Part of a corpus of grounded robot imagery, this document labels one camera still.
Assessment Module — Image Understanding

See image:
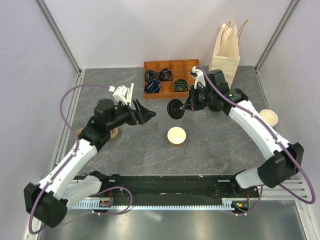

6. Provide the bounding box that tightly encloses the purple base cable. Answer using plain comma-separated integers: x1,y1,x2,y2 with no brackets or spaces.
231,186,265,217
44,186,133,227

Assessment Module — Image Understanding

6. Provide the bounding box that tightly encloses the dark coiled band left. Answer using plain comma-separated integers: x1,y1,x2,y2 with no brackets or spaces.
144,69,158,82

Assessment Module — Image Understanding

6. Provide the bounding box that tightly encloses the brown pulp cup carrier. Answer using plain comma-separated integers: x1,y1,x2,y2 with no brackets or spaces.
76,128,119,139

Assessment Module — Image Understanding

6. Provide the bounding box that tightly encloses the orange compartment tray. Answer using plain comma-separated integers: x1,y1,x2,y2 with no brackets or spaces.
143,58,200,100

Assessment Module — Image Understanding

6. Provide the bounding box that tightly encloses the blue striped coiled band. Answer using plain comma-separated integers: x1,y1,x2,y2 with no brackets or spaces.
144,78,161,94

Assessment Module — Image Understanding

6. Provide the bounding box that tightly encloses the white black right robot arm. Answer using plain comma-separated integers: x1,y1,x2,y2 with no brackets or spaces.
167,66,304,197

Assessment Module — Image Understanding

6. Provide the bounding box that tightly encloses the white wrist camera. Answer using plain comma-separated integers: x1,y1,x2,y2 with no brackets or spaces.
108,85,129,106
190,66,206,89

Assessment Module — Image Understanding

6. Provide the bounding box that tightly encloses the white straw pack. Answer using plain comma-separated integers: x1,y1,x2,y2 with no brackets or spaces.
126,83,135,106

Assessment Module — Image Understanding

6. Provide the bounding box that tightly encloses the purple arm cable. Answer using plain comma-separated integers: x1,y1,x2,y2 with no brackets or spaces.
197,65,316,205
27,84,111,235

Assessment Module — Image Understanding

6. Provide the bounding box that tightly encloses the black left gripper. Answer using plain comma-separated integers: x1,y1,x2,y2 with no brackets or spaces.
107,98,156,131

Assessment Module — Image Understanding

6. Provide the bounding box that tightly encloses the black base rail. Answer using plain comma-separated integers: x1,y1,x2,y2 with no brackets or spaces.
90,170,259,206

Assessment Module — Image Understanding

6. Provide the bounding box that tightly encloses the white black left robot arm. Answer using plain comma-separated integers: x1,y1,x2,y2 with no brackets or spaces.
23,98,156,228

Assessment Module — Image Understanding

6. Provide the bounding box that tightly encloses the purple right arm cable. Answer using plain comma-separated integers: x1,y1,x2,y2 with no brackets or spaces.
197,65,316,205

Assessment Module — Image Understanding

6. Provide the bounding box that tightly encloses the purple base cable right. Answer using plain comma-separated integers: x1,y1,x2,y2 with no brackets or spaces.
231,186,265,217

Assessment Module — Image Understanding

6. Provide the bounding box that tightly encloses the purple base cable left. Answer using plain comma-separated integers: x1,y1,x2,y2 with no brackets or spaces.
44,186,133,227

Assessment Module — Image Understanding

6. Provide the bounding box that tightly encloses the white slotted cable duct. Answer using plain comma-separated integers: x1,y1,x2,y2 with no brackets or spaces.
71,198,249,211

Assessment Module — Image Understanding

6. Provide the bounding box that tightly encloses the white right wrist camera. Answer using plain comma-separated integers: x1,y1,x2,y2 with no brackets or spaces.
190,66,206,89

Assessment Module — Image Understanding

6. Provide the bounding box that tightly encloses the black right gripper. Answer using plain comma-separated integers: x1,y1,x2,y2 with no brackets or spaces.
182,84,216,112

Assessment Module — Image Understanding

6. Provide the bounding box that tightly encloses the black cup lid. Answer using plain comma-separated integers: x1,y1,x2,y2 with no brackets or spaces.
167,99,185,120

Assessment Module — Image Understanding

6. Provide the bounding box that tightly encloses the brown black coiled band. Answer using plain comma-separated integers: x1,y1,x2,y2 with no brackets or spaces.
159,67,173,82

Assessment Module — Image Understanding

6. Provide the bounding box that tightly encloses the kraft paper bag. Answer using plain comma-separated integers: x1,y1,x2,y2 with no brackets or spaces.
208,19,248,88

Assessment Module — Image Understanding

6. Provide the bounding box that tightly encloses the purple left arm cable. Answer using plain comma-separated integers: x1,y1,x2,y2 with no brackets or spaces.
27,84,111,235

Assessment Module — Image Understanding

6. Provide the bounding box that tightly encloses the stack of paper cups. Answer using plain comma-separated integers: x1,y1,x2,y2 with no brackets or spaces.
259,109,279,127

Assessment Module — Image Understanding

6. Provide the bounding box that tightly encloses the single paper cup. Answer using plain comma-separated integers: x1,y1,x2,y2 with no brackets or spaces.
167,126,187,148

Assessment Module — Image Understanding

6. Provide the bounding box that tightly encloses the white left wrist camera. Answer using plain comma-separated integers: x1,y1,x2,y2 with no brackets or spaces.
108,85,129,106

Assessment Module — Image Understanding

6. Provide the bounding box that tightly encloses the green yellow coiled band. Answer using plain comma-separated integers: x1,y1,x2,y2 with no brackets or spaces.
173,78,189,92

